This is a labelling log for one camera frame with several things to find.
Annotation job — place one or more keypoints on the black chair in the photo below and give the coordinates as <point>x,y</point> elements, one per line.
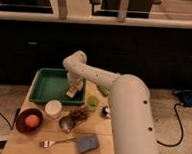
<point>129,8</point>

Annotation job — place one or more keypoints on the metal measuring cup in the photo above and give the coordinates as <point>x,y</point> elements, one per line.
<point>66,124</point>

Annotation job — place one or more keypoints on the blue sponge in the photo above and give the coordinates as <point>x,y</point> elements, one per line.
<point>87,143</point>

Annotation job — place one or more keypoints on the small green cup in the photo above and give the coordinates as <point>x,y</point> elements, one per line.
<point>92,103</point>

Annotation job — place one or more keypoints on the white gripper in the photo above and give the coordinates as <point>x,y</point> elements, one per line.
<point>75,81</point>

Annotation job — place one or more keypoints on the blue black device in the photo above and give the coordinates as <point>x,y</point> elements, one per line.
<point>185,97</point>

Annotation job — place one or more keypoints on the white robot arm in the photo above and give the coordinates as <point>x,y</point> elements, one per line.
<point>129,100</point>

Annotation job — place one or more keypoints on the wooden board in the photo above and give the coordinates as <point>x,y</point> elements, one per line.
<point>18,143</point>

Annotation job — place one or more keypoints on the metal fork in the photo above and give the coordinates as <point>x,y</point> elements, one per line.
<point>49,143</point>

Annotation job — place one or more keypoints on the brown dried cluster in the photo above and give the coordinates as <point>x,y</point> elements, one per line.
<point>79,114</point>

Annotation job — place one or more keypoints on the orange fruit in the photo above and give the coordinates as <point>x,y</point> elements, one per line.
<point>32,121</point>

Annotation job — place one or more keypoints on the wooden felt eraser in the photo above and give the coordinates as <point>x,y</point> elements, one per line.
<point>72,91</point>

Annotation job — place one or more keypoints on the white round container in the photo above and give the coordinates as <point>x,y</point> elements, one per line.
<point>53,108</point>

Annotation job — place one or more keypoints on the green plastic tray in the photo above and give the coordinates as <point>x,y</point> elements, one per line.
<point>52,84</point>

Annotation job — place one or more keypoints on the dark red bowl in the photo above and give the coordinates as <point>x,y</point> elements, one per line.
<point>21,121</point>

